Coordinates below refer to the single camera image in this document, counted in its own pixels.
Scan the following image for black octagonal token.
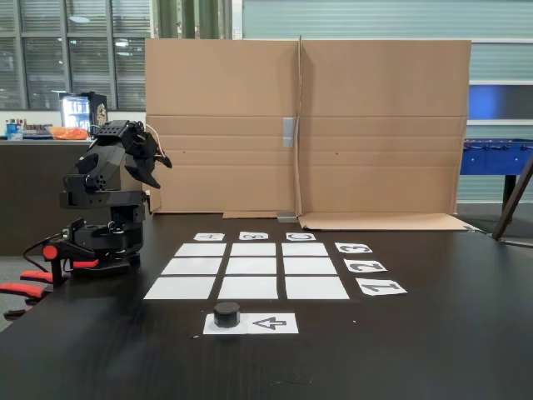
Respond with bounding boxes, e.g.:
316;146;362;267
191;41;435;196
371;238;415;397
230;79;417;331
212;302;241;329

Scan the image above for white square paper sheet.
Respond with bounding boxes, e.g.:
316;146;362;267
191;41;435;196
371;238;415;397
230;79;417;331
143;277;217;301
281;242;330;257
225;257;277;276
230;242;276;257
283;257;338;275
285;276;351;301
174;242;227;257
161;257;223;276
217;276;279;301

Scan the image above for black mini fridge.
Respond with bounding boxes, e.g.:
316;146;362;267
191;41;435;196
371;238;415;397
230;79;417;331
59;91;110;138

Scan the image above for orange plastic bag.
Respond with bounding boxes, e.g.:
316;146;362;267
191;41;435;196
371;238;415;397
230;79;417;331
45;126;91;141

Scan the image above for brown cardboard panel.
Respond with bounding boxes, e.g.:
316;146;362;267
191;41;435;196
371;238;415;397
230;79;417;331
297;35;480;233
144;37;301;220

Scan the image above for dark brown counter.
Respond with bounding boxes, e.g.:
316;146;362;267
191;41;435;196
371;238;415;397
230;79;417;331
0;139;147;256

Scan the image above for red black bar clamp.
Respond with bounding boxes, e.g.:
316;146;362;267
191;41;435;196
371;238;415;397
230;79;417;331
0;270;54;320
41;239;101;288

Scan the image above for white arrow paper sheet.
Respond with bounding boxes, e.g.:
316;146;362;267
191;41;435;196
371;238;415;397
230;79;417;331
202;312;300;336

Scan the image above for number 3 paper sheet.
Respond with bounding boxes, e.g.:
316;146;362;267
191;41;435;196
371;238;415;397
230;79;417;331
334;242;373;254

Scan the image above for number 2 paper sheet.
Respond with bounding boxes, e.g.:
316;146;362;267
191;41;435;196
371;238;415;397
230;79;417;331
344;259;388;273

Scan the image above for number 1 paper sheet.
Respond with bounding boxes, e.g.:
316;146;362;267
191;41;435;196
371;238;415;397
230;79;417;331
356;279;408;297

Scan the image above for blue foosball table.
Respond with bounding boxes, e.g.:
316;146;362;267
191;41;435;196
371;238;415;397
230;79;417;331
460;138;533;218

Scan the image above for brown wooden leg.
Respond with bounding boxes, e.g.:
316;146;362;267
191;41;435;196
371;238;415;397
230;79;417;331
491;148;533;242

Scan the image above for white red servo cable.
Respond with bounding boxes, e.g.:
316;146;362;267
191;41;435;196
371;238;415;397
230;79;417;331
143;122;167;158

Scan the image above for black power cable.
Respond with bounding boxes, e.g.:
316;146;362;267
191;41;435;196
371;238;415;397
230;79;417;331
22;236;63;268

